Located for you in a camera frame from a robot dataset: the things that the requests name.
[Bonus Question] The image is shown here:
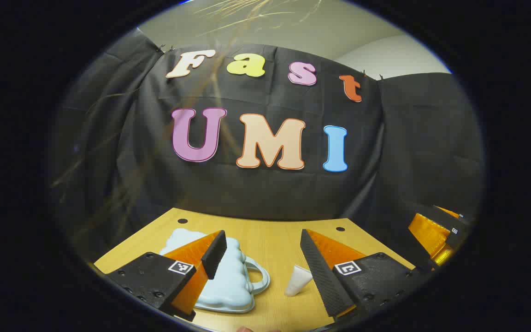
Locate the light blue suitcase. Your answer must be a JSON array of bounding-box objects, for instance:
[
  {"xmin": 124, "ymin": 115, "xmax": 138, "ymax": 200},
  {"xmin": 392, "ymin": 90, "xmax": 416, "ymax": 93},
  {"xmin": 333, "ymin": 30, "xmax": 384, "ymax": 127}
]
[{"xmin": 159, "ymin": 228, "xmax": 271, "ymax": 314}]

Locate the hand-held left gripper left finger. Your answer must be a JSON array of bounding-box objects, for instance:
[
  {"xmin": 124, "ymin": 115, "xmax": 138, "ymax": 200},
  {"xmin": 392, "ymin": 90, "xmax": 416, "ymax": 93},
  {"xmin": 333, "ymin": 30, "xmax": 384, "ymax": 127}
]
[{"xmin": 106, "ymin": 230, "xmax": 228, "ymax": 322}]

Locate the white pump bottle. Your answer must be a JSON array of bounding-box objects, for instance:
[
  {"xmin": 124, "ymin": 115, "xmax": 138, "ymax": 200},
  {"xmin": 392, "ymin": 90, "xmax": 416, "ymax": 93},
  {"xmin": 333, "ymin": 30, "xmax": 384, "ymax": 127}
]
[{"xmin": 285, "ymin": 265, "xmax": 313, "ymax": 297}]

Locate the black backdrop cloth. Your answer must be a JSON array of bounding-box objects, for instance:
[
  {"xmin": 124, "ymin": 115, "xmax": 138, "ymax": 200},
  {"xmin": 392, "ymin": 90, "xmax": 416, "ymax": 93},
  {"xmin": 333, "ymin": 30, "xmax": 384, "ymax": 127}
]
[{"xmin": 51, "ymin": 32, "xmax": 485, "ymax": 259}]

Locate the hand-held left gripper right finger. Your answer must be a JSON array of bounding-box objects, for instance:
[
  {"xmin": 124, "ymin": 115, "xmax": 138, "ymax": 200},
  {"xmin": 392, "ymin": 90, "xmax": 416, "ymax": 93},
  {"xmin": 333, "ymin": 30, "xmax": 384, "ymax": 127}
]
[{"xmin": 300, "ymin": 228, "xmax": 422, "ymax": 321}]

